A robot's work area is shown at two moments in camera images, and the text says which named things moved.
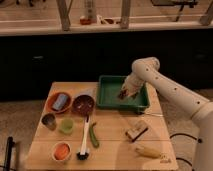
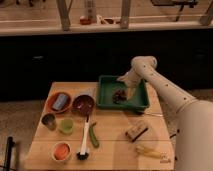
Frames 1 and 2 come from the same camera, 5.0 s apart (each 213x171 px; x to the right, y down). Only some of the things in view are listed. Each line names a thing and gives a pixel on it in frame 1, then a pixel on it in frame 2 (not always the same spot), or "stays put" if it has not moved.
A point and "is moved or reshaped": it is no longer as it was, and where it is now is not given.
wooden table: (74, 134) stays put
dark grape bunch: (122, 94) is moved or reshaped
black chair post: (10, 145) stays put
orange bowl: (53, 98) stays put
